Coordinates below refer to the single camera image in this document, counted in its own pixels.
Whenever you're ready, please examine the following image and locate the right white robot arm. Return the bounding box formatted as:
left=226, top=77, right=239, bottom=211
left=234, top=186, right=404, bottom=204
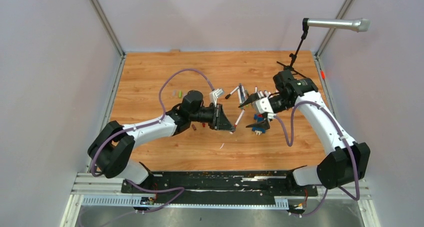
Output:
left=239, top=70, right=371, bottom=196

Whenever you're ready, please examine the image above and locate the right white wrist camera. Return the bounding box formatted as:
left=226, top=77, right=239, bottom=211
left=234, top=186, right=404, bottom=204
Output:
left=252, top=97, right=276, bottom=120

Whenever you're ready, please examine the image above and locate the black microphone tripod stand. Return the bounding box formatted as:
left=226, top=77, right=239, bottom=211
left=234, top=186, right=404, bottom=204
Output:
left=276, top=18, right=309, bottom=78

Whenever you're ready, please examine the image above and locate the dark red cap marker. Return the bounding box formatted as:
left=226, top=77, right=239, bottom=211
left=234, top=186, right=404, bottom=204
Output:
left=234, top=109, right=245, bottom=128

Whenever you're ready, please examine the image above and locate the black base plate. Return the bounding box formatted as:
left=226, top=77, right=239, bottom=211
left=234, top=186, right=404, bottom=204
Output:
left=141, top=170, right=318, bottom=205

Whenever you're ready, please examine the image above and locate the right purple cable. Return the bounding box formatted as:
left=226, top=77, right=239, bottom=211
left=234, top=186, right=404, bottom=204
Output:
left=273, top=100, right=361, bottom=218

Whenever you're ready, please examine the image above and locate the grey slotted cable duct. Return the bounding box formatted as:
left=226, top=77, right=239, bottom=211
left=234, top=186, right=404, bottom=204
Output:
left=81, top=195, right=289, bottom=210

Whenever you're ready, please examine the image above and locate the green cap marker right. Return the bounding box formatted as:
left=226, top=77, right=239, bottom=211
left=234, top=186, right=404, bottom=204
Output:
left=237, top=88, right=245, bottom=106

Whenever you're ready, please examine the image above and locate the clear cap grey pen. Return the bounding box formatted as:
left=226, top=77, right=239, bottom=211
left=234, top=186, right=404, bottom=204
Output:
left=239, top=83, right=246, bottom=101

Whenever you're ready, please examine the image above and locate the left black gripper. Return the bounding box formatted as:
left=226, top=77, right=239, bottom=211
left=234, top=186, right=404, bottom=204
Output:
left=190, top=104, right=236, bottom=133

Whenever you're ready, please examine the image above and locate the blue red toy robot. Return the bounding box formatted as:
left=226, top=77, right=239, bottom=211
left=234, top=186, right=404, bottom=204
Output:
left=251, top=114, right=266, bottom=135

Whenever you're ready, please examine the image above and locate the silver microphone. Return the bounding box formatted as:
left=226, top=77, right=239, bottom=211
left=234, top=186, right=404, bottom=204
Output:
left=302, top=18, right=371, bottom=33

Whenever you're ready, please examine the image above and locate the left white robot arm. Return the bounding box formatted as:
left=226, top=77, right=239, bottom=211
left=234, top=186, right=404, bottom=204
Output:
left=87, top=90, right=235, bottom=194

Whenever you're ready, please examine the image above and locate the red marker on rail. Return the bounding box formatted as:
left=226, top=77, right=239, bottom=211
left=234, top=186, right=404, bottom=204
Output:
left=320, top=70, right=326, bottom=80

